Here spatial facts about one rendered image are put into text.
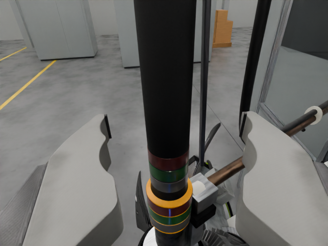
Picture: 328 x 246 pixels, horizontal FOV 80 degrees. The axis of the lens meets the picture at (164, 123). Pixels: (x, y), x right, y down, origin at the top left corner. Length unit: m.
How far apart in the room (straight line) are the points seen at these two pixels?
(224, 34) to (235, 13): 5.40
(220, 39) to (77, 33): 5.12
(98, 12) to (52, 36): 5.19
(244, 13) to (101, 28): 8.28
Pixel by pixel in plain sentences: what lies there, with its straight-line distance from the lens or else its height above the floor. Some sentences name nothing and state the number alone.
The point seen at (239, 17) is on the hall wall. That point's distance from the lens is 13.96.
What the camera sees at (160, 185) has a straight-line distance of 0.17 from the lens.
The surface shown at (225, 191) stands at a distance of 0.74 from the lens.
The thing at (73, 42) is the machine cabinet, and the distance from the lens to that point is 7.57.
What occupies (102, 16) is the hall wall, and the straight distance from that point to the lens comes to 12.45.
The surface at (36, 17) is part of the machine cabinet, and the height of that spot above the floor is 1.29.
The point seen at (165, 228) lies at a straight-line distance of 0.21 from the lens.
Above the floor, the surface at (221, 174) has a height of 1.53.
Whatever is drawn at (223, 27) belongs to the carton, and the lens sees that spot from 8.41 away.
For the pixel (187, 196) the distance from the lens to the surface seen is 0.18.
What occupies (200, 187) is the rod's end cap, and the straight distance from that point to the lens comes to 0.23.
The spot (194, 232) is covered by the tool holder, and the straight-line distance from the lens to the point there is 0.26.
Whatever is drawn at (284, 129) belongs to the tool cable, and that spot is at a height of 1.54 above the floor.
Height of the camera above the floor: 1.71
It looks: 33 degrees down
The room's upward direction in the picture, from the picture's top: 2 degrees counter-clockwise
